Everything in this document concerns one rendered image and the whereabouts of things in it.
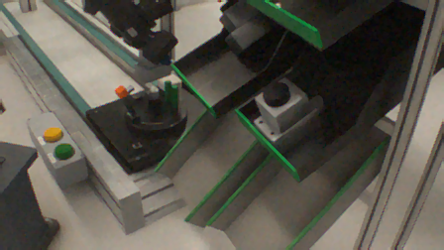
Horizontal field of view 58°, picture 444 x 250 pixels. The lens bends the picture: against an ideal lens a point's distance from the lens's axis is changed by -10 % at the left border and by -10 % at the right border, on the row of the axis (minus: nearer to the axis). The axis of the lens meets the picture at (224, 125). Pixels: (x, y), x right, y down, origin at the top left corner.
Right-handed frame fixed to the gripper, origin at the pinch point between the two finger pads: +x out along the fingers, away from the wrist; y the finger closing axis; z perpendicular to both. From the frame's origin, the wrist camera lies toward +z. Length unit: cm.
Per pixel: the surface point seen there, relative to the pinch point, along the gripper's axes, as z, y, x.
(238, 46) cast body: 5.0, -28.2, -11.4
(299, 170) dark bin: -3.8, -48.0, -11.9
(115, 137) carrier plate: -18.5, -1.3, 6.9
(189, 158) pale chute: -11.0, -21.4, 5.2
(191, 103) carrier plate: -1.9, 0.0, 18.4
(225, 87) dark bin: -0.5, -29.8, -9.3
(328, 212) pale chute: -4.3, -49.4, -0.7
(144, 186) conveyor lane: -20.5, -16.5, 6.7
